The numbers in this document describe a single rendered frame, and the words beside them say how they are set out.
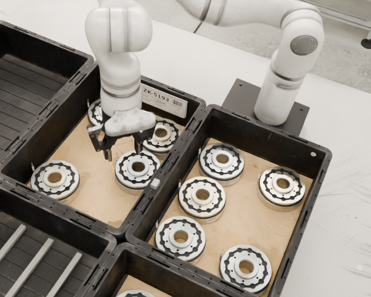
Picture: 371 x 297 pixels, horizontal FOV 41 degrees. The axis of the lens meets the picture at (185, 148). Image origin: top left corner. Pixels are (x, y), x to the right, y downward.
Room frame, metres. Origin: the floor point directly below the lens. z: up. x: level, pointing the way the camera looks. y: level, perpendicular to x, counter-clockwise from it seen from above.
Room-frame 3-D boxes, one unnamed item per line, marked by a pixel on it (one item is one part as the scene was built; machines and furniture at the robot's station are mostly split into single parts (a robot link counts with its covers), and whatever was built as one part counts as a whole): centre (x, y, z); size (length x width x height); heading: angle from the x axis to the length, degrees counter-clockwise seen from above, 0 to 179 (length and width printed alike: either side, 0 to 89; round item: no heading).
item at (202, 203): (0.60, -0.05, 0.86); 0.05 x 0.05 x 0.01
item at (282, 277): (0.57, -0.11, 0.92); 0.40 x 0.30 x 0.02; 159
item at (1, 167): (0.68, 0.17, 0.92); 0.40 x 0.30 x 0.02; 159
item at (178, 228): (0.49, -0.01, 0.86); 0.05 x 0.05 x 0.01
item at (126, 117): (0.62, 0.12, 1.11); 0.11 x 0.09 x 0.06; 25
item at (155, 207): (0.57, -0.11, 0.87); 0.40 x 0.30 x 0.11; 159
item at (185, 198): (0.60, -0.05, 0.86); 0.10 x 0.10 x 0.01
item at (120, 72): (0.63, 0.14, 1.20); 0.09 x 0.07 x 0.15; 101
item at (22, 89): (0.78, 0.45, 0.87); 0.40 x 0.30 x 0.11; 159
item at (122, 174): (0.65, 0.10, 0.86); 0.10 x 0.10 x 0.01
